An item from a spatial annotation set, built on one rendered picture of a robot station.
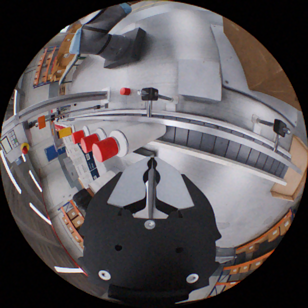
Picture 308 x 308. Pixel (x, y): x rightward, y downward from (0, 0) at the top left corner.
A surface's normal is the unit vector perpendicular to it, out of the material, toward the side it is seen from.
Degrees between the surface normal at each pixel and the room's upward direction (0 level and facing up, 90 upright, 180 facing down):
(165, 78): 0
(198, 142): 0
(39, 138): 90
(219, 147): 0
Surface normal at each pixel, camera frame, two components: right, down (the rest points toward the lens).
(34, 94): 0.85, 0.35
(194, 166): -0.51, 0.38
